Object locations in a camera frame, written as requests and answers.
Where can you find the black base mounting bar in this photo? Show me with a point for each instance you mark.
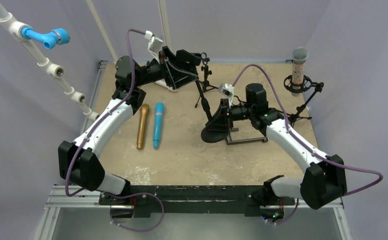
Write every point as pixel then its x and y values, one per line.
pixel 249 200

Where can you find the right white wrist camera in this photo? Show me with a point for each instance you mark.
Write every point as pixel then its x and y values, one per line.
pixel 228 91

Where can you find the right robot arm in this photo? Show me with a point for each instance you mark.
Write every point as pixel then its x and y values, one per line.
pixel 324 177

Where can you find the blue pipe fitting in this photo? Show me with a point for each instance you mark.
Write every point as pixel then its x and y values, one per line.
pixel 58 36

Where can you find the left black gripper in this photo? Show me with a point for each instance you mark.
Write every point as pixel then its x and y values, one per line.
pixel 179 72

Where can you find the black round-base microphone stand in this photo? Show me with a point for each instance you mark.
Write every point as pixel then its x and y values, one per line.
pixel 207 134

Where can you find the dark grey metal pipe fitting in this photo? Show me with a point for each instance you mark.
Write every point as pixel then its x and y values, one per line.
pixel 230 141

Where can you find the black tripod microphone stand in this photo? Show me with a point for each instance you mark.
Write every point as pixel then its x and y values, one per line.
pixel 205 85

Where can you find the blue microphone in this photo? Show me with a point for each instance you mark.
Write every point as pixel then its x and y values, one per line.
pixel 158 122

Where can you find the gold microphone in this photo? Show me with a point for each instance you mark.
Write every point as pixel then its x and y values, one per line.
pixel 144 112

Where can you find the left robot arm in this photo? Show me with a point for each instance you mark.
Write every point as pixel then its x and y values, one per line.
pixel 110 126

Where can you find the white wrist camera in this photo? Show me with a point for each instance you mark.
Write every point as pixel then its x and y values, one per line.
pixel 228 91
pixel 154 44

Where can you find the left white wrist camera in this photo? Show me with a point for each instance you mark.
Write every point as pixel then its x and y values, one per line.
pixel 154 44

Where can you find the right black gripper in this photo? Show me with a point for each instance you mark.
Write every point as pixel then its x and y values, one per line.
pixel 226 112

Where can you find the glitter silver-head microphone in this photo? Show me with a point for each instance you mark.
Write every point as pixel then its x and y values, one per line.
pixel 299 58

